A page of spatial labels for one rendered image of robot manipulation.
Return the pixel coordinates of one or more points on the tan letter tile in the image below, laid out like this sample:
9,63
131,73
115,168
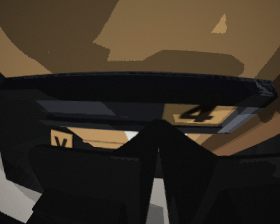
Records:
61,138
193,114

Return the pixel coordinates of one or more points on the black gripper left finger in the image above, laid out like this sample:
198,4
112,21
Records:
124,175

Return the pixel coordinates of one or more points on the white paper ticket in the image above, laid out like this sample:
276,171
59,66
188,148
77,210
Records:
131,134

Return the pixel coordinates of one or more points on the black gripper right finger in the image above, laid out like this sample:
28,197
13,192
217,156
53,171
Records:
193,176

